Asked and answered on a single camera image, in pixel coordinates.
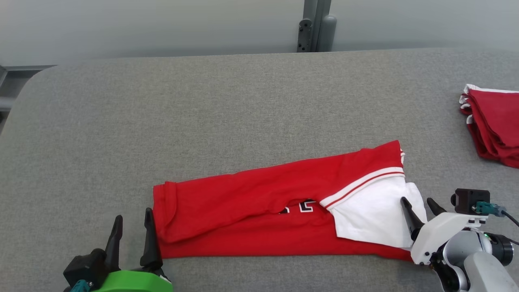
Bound red garment thin white trim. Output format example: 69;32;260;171
459;84;519;169

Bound grey metal post with hinge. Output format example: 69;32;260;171
297;0;338;53

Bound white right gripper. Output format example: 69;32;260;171
400;196;489;266

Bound red jersey white sleeves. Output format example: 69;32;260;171
152;140;428;261

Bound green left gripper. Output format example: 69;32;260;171
91;207;174;292

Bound grey metal frame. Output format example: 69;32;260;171
0;65;55;122

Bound black cable teal plug right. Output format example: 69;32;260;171
474;202;519;228

